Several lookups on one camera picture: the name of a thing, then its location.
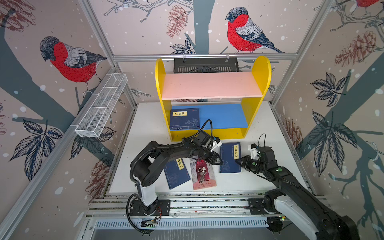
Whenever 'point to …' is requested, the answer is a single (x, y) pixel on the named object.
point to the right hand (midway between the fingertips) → (235, 162)
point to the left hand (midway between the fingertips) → (219, 162)
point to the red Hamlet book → (203, 174)
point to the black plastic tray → (206, 65)
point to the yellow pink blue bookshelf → (224, 103)
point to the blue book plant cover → (184, 119)
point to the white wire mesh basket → (94, 120)
